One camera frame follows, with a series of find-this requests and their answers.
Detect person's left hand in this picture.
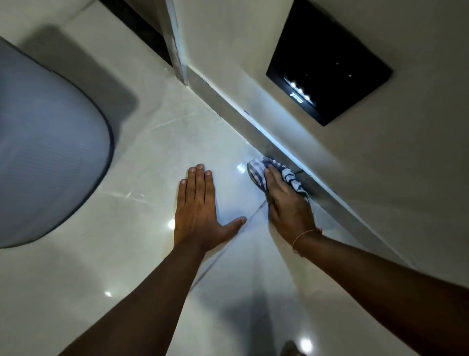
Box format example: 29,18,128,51
174,164,247,254

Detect person's right hand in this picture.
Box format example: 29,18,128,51
264,164,323,246

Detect blue white striped cloth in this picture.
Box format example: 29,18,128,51
247,156,312,201

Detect person's right forearm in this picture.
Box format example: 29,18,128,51
293,230,469,356

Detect person's left forearm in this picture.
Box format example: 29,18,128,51
58,244,210,356

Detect orange thread wrist band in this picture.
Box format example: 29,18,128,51
292,228,323,257

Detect grey skirting board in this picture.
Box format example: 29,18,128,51
186,65,419,270

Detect grey mesh chair back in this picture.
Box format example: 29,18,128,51
0,36,115,249

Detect black wall switch panel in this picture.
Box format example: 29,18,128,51
266,0,394,127

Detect white door frame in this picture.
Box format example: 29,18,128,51
160,0,190,86

